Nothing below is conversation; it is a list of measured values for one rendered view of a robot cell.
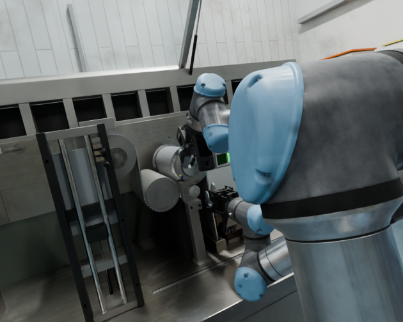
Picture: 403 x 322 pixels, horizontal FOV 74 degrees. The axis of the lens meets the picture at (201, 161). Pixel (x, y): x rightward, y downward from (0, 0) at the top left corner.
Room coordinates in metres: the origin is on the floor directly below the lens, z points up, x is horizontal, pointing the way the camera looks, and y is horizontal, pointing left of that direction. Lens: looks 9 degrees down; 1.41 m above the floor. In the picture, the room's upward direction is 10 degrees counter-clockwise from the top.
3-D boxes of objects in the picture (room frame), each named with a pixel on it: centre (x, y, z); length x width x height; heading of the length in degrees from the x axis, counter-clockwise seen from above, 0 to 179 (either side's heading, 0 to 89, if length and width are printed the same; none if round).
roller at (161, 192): (1.01, 0.20, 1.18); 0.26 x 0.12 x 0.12; 24
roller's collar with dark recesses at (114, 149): (0.82, 0.26, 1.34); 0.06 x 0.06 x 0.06; 24
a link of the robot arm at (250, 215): (0.72, -0.12, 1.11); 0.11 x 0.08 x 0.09; 24
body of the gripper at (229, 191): (0.87, -0.06, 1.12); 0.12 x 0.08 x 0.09; 24
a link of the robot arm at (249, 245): (0.70, -0.12, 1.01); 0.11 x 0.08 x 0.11; 159
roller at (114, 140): (0.97, 0.32, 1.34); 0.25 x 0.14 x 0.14; 24
